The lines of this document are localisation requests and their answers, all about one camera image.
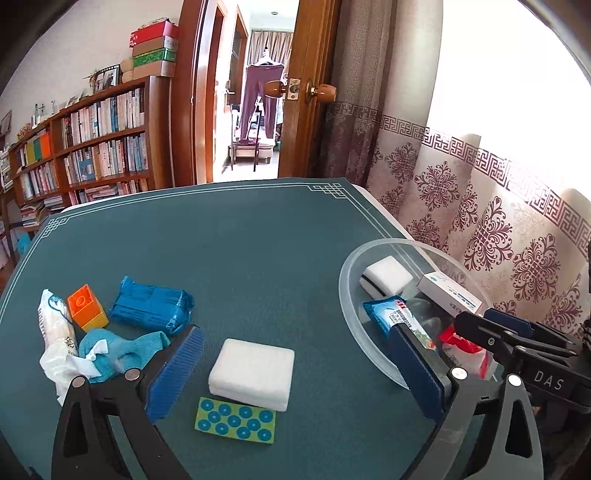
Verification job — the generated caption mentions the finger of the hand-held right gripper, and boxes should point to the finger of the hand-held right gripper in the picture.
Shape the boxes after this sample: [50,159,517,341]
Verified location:
[483,308,583,348]
[454,311,578,376]

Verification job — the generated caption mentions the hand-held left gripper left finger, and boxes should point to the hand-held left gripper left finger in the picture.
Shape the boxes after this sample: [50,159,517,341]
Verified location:
[51,324,206,480]

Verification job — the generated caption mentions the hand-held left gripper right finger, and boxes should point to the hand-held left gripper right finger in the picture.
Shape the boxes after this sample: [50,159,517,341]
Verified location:
[389,323,546,480]

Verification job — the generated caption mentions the teal pouch with white ribbons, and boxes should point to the teal pouch with white ribbons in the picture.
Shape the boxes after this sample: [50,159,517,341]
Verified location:
[78,328,171,384]

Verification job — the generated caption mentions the green sheet of blue stickers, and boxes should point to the green sheet of blue stickers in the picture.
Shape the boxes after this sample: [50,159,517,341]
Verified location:
[194,396,277,445]

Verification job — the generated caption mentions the plain white sponge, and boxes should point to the plain white sponge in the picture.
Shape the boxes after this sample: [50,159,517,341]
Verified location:
[208,338,295,411]

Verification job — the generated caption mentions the clear plastic bowl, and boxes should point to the clear plastic bowl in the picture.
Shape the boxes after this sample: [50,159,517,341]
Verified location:
[338,237,502,391]

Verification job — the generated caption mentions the orange and yellow toy block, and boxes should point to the orange and yellow toy block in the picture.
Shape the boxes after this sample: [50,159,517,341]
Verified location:
[67,285,110,332]

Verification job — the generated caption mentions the white plastic bag package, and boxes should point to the white plastic bag package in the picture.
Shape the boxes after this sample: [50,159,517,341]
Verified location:
[38,289,100,407]

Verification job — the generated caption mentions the red and white packet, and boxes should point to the red and white packet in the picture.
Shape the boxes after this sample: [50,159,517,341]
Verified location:
[438,323,492,377]

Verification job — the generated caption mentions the blue wet wipe packet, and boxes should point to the blue wet wipe packet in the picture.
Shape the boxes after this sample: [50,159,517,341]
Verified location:
[362,296,437,352]

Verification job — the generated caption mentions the white medicine box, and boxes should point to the white medicine box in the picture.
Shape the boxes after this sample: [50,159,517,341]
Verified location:
[418,271,483,318]

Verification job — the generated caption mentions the white sponge with black stripe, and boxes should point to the white sponge with black stripe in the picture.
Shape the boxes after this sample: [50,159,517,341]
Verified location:
[361,256,414,296]

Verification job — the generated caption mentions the patterned white and maroon curtain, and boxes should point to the patterned white and maroon curtain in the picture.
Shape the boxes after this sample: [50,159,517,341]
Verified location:
[318,0,591,342]

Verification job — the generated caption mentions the wooden chair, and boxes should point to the wooden chair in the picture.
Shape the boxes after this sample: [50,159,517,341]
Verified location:
[229,137,262,172]

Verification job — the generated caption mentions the wooden bookshelf with books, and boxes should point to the wooden bookshelf with books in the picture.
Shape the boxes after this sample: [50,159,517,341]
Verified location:
[0,88,151,241]

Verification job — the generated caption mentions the purple hanging pants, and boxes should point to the purple hanging pants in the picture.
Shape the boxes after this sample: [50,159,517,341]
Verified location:
[238,62,287,141]

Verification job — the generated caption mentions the beige cardboard box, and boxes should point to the beige cardboard box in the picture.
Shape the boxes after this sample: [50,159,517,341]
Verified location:
[132,61,177,79]

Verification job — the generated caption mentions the green patterned box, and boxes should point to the green patterned box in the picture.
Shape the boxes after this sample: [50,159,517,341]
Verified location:
[132,47,178,70]

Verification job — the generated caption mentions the brown cardboard box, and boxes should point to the brown cardboard box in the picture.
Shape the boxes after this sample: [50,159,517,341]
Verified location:
[132,37,178,57]

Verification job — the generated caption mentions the wooden door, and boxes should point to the wooden door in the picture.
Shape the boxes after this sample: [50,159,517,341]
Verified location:
[277,0,343,181]

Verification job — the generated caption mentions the red cardboard box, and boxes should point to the red cardboard box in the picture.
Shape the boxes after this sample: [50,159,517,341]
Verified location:
[130,21,179,47]

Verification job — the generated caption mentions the wooden door frame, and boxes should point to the wooden door frame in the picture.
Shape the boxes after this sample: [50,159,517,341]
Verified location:
[168,0,227,188]

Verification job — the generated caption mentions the photo frame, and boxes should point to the photo frame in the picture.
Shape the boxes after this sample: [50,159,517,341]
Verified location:
[92,65,122,93]

